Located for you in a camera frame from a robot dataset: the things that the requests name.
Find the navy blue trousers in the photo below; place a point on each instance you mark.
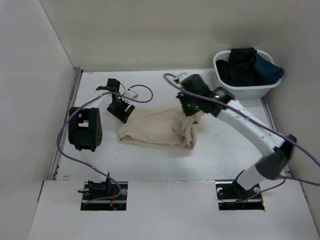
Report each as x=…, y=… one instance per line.
x=265, y=72

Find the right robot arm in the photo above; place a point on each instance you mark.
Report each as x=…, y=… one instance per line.
x=223, y=105

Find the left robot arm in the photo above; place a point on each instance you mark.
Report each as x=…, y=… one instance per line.
x=85, y=131

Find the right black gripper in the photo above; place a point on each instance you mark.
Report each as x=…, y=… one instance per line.
x=188, y=112

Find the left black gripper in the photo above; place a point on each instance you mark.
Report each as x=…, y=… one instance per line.
x=122, y=115

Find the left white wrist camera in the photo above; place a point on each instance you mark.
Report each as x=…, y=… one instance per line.
x=131, y=94

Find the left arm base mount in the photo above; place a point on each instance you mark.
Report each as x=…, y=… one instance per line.
x=117, y=197

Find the beige trousers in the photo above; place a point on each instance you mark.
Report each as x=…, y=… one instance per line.
x=161, y=128

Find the black trousers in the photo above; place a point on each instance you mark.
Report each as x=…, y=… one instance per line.
x=238, y=71

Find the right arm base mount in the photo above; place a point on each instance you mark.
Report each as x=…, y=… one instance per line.
x=234, y=198

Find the white laundry basket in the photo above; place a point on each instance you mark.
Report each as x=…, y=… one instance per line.
x=240, y=92

